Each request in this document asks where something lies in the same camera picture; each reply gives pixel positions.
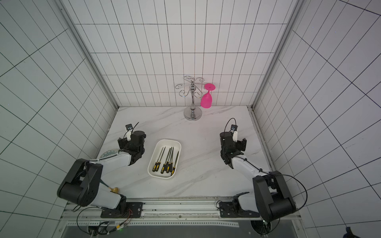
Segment pink plastic wine glass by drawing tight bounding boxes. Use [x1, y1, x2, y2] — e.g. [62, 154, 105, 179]
[200, 83, 216, 109]

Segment brass fitting near arm base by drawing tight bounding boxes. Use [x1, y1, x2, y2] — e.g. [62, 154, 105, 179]
[109, 187, 120, 194]

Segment file tool yellow black handle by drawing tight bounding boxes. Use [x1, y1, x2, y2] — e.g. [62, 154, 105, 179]
[161, 148, 171, 174]

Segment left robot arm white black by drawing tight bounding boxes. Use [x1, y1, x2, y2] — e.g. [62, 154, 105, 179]
[57, 131, 146, 218]

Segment aluminium mounting rail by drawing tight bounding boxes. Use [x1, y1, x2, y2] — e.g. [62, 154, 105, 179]
[61, 197, 301, 228]

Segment white plastic storage tray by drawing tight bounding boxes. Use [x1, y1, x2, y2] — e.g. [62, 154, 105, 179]
[147, 139, 182, 179]

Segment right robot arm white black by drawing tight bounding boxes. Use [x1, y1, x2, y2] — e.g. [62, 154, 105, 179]
[218, 132, 297, 223]

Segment chrome glass holder stand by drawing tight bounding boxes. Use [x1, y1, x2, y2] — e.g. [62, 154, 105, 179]
[175, 75, 204, 122]

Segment green patterned round plate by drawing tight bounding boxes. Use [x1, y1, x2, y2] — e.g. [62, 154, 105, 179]
[98, 149, 119, 160]

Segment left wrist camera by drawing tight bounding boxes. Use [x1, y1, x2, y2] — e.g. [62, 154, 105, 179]
[124, 124, 134, 141]

